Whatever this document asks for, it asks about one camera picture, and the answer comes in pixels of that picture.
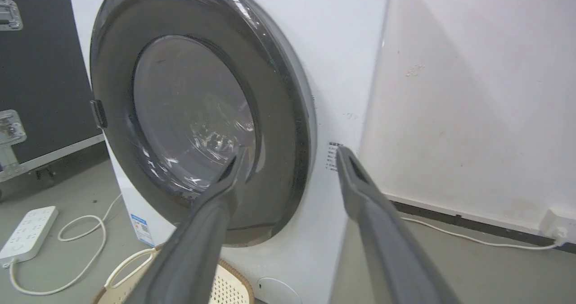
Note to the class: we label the white wall socket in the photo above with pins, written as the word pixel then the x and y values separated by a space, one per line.
pixel 558 225

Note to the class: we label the white power strip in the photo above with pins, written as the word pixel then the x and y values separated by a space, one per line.
pixel 28 234

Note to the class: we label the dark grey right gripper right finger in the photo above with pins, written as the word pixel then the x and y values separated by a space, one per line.
pixel 387 245

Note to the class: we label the round grey washing machine door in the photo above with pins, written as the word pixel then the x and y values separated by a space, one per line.
pixel 189 106

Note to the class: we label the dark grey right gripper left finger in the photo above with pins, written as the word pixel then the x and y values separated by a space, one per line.
pixel 193 250

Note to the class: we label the white front-load washing machine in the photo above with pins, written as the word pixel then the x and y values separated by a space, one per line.
pixel 342 70

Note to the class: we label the cream plastic laundry basket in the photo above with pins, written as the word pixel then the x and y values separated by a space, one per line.
pixel 229 286

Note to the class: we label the black flight case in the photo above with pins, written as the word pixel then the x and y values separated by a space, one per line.
pixel 40 70

